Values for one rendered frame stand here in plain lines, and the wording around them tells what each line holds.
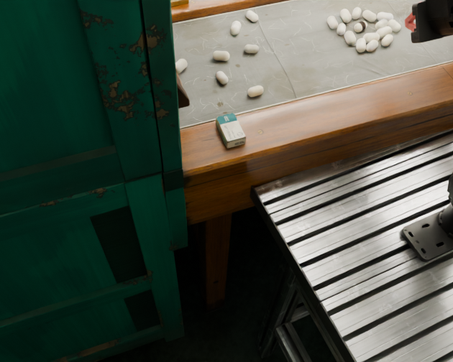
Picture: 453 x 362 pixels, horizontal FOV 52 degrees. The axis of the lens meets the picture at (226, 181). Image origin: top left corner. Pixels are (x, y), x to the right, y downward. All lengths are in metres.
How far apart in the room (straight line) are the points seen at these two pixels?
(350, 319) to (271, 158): 0.30
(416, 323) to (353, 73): 0.51
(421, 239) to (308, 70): 0.40
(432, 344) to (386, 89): 0.47
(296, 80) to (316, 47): 0.12
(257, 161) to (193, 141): 0.12
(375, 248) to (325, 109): 0.27
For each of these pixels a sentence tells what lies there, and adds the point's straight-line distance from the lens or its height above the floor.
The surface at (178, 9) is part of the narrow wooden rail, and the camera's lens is 1.10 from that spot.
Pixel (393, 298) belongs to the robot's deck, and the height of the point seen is 0.67.
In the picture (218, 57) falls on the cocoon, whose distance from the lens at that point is 1.00.
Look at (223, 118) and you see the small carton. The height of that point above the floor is 0.78.
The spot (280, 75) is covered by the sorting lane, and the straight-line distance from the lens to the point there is 0.99.
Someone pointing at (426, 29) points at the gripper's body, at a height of 0.90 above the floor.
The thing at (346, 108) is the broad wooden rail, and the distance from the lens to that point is 0.92.
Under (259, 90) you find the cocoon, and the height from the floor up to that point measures 0.76.
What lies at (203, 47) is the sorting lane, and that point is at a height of 0.74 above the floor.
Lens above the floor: 1.40
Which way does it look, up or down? 56 degrees down
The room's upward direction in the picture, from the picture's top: 3 degrees clockwise
